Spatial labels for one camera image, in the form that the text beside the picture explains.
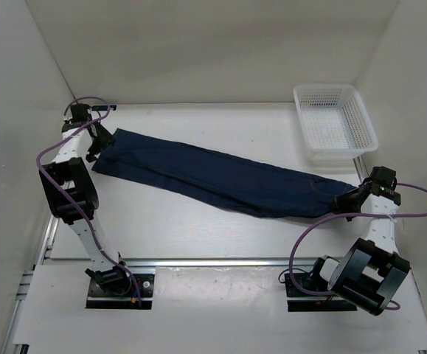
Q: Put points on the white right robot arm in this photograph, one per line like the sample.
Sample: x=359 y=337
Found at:
x=370 y=273

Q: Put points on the aluminium front rail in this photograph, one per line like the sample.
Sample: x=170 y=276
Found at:
x=197 y=262

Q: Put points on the aluminium left side rail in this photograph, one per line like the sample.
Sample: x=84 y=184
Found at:
x=47 y=240

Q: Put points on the dark label sticker on table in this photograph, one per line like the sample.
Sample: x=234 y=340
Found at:
x=104 y=108

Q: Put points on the aluminium right side rail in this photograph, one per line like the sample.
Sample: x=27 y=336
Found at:
x=361 y=168

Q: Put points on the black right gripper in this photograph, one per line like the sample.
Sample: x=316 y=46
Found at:
x=341 y=206

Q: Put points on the white perforated plastic basket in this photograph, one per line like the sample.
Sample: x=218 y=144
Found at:
x=335 y=125

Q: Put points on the aluminium rail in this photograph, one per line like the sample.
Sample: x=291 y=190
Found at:
x=361 y=168
x=197 y=262
x=47 y=240

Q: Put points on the dark blue denim trousers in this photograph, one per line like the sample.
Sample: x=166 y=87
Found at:
x=219 y=179

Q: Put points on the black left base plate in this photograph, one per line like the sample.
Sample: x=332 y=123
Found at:
x=116 y=290

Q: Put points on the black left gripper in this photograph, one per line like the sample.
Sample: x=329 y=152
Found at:
x=106 y=139

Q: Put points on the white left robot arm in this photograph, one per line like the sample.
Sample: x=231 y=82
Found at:
x=72 y=196

